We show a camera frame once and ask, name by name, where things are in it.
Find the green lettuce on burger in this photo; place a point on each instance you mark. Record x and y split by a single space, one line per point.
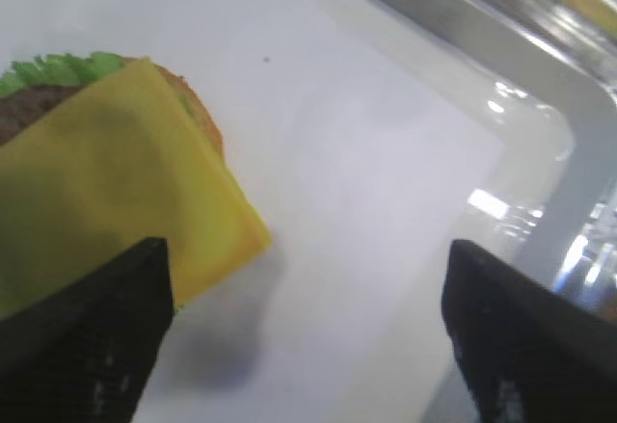
60 70

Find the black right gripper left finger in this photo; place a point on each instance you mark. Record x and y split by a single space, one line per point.
86 352

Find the brown patty on burger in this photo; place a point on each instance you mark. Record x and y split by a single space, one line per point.
24 107

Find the yellow cheese slice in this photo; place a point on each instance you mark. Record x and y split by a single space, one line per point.
118 162

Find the bottom bun on tray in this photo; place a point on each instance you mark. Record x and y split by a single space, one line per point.
194 107

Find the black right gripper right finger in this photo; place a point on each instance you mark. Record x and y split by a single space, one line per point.
525 353

